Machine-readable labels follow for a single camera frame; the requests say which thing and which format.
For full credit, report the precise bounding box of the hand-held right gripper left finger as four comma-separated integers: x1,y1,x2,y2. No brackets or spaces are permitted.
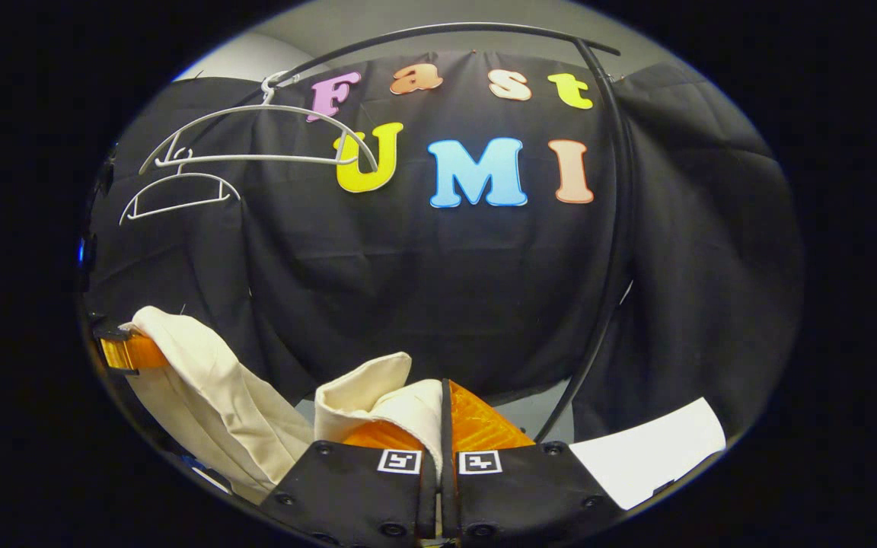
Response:
258,419,439,548

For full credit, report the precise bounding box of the white plastic hanger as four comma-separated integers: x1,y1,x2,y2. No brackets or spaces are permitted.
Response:
119,148,242,226

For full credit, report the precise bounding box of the black clothes rail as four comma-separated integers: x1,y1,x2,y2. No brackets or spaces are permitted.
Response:
260,22,635,444

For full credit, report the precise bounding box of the white hanger with taped hook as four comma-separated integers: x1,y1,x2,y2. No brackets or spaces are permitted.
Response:
139,70,379,176

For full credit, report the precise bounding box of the cream button shirt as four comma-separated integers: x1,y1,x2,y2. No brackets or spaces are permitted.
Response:
123,306,444,505

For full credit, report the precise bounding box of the white paper sheet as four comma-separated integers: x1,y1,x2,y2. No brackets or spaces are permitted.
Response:
569,397,728,511

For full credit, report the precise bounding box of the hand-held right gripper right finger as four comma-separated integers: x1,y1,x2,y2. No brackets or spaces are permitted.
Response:
438,378,628,548

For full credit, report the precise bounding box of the black backdrop cloth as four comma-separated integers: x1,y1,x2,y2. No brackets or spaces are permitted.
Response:
81,50,805,457

